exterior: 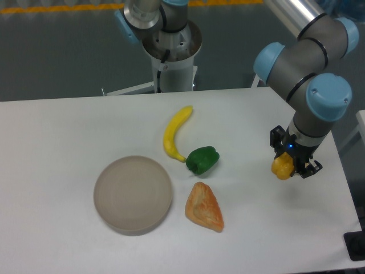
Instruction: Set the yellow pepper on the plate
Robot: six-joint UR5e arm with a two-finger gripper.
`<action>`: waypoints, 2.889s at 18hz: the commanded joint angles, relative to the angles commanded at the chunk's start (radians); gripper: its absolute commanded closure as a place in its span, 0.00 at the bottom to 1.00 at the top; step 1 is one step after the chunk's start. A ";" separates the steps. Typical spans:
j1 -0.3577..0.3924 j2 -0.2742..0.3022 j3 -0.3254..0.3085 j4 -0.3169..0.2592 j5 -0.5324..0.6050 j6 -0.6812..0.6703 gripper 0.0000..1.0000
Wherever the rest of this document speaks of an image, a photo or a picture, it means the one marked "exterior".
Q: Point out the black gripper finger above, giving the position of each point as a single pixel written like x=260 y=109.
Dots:
x=305 y=170
x=276 y=136

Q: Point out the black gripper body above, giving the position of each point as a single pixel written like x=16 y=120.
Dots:
x=299 y=153

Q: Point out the yellow pepper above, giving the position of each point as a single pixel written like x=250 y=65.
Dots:
x=282 y=166

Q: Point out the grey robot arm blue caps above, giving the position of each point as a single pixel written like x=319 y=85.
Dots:
x=297 y=73

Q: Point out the green pepper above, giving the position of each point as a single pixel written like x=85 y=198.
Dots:
x=202 y=159

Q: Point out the beige round plate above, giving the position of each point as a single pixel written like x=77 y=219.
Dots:
x=133 y=195

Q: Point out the black clamp at table edge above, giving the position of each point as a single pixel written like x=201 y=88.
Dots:
x=355 y=245

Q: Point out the orange pastry turnover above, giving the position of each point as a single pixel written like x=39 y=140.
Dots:
x=203 y=209

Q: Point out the yellow banana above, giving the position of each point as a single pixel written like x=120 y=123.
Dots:
x=171 y=130

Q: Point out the yellow floor tape line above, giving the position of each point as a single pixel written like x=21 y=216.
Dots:
x=27 y=7

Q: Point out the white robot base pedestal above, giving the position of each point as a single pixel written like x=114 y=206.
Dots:
x=172 y=62

